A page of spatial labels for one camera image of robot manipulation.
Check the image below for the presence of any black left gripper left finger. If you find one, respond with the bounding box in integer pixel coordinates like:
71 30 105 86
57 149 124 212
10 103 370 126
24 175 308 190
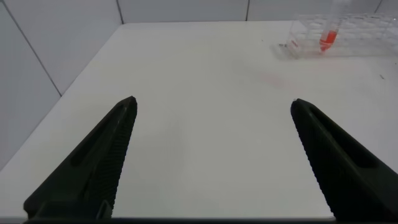
23 95 138 220

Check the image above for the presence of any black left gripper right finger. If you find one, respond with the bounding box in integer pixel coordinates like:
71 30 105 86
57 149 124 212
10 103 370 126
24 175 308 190
290 98 398 222

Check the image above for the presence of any test tube with red liquid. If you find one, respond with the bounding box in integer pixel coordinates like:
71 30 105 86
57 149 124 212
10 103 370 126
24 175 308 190
318 0 349 52

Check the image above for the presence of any clear acrylic test tube rack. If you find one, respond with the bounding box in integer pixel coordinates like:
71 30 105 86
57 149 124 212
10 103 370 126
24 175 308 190
284 12 398 60

